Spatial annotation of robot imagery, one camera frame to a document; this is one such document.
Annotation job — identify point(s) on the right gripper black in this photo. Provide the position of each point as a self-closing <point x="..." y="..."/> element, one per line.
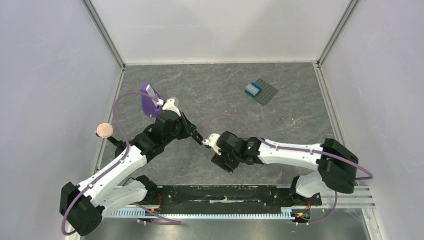
<point x="220" y="159"/>

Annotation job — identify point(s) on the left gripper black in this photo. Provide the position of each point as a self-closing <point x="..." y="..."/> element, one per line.
<point x="188" y="128"/>

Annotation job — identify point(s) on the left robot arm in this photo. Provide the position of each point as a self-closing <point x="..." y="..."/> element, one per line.
<point x="84" y="205"/>

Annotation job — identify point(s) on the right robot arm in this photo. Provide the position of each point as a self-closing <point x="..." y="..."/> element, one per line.
<point x="331" y="163"/>

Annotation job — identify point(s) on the white device in stand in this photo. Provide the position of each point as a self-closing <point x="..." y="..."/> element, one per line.
<point x="151" y="92"/>

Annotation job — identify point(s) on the purple stand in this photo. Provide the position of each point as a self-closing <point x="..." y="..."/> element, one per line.
<point x="149" y="107"/>

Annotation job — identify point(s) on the light grey lego brick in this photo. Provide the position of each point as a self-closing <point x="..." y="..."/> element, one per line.
<point x="251" y="90"/>

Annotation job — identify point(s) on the grey lego baseplate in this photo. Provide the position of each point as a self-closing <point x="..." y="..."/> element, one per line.
<point x="267" y="93"/>

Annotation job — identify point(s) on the blue lego brick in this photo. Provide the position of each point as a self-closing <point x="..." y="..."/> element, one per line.
<point x="260" y="89"/>

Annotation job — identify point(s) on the pink round knob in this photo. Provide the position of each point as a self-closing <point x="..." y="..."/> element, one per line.
<point x="104" y="130"/>

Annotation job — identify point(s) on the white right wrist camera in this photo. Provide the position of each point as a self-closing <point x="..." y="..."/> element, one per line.
<point x="212" y="142"/>

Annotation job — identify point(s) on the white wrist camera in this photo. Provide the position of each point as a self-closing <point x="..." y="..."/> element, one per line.
<point x="170" y="104"/>
<point x="212" y="142"/>

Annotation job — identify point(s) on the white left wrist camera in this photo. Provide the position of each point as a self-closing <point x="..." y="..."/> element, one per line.
<point x="170" y="104"/>

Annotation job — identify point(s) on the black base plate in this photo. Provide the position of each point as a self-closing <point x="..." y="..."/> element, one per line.
<point x="225" y="199"/>

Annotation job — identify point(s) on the aluminium frame rail right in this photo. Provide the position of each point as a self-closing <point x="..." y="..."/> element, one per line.
<point x="370" y="214"/>

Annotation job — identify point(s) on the aluminium frame rail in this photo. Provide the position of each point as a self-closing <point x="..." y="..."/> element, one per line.
<point x="121" y="65"/>
<point x="370" y="214"/>

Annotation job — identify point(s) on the white comb cable duct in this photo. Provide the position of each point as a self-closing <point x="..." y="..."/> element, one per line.
<point x="139" y="213"/>

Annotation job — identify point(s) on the aluminium frame rail left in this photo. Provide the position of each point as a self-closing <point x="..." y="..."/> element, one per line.
<point x="121" y="65"/>

